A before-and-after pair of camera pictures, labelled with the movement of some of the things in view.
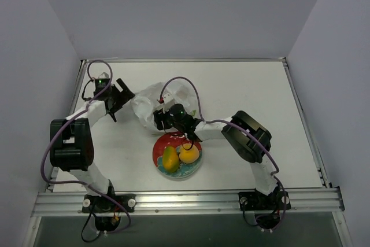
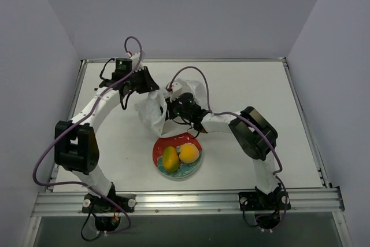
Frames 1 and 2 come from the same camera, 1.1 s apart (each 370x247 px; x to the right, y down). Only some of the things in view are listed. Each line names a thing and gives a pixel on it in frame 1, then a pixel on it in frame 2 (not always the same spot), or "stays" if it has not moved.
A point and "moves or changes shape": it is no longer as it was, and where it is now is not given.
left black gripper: [116, 100] → [147, 79]
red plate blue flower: [174, 140] stays
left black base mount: [107, 208] stays
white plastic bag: [144, 103] moves or changes shape
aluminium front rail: [70, 201] stays
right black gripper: [159, 119] → [169, 108]
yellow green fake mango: [170, 159] stays
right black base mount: [267, 207] stays
